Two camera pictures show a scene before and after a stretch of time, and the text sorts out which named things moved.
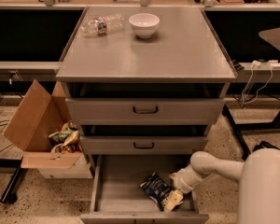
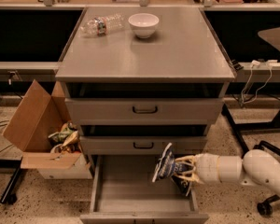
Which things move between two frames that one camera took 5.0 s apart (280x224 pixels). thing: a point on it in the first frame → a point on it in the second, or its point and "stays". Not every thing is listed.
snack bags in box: x=67 y=139 stays
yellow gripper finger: x=175 y=199 → x=189 y=175
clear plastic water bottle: x=102 y=25 stays
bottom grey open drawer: x=118 y=196 stays
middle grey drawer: x=144 y=145 stays
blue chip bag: x=157 y=189 → x=168 y=167
